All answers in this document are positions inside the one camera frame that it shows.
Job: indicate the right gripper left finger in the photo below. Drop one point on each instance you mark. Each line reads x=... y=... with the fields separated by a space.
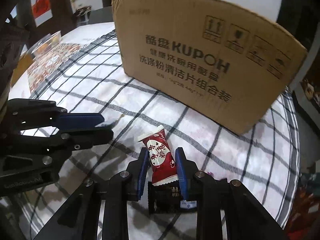
x=78 y=217

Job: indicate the brown cardboard box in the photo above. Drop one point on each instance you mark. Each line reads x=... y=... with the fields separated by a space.
x=224 y=61

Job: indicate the patterned floral table runner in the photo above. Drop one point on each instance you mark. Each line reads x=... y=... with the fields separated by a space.
x=45 y=64

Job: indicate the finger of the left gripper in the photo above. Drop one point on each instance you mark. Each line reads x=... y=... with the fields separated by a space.
x=24 y=114
x=73 y=139

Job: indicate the grey dining chair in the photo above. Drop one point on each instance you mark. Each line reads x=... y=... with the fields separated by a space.
x=103 y=15

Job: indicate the red fu door poster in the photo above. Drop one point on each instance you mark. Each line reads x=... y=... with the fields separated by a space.
x=41 y=11

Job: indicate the red white candy packet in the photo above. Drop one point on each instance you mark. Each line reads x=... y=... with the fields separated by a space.
x=163 y=164

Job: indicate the black snack packet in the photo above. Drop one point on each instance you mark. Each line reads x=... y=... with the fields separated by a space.
x=164 y=198

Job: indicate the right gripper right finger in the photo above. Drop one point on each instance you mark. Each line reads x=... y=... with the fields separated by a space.
x=224 y=202

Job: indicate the checkered grey white tablecloth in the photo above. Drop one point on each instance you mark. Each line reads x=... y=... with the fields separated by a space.
x=265 y=159

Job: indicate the clear fruit bowl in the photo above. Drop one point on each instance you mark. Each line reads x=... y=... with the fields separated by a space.
x=47 y=44

